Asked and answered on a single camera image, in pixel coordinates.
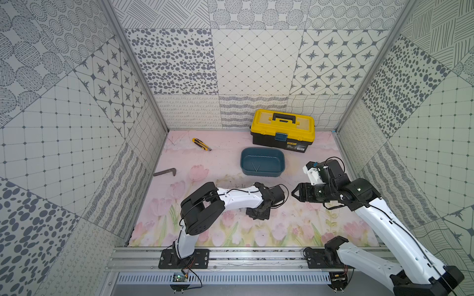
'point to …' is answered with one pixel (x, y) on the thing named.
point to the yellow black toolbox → (283, 131)
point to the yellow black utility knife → (201, 144)
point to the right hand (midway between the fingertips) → (299, 196)
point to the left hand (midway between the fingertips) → (262, 214)
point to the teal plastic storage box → (262, 161)
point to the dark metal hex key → (173, 169)
